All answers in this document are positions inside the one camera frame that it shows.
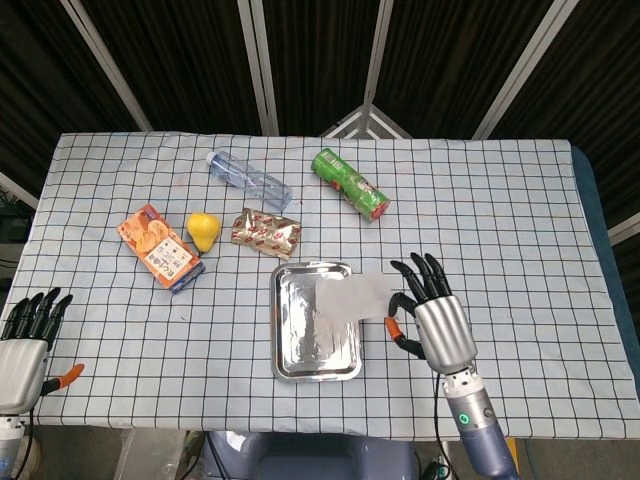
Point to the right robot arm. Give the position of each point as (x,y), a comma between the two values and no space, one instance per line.
(480,425)

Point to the metal tray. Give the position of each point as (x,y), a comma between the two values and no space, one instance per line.
(310,330)

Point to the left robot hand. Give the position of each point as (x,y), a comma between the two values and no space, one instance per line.
(22,362)

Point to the blue checked tablecloth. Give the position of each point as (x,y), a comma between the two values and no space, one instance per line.
(525,210)

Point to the yellow pear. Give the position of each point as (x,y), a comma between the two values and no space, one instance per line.
(202,231)

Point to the orange biscuit package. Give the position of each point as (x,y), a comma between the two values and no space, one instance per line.
(160,247)

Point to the gold foil snack packet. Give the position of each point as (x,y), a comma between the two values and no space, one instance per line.
(265,234)

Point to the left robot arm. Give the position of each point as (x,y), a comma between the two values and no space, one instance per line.
(9,445)

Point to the white triangular metal frame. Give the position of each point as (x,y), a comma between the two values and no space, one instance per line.
(365,125)

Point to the green cylindrical chips can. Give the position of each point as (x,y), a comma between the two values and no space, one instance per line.
(352,185)

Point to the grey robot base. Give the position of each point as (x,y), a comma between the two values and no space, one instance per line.
(310,457)

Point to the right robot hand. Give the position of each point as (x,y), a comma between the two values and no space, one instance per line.
(442,327)

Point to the clear plastic water bottle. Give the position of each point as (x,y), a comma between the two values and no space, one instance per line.
(250,180)

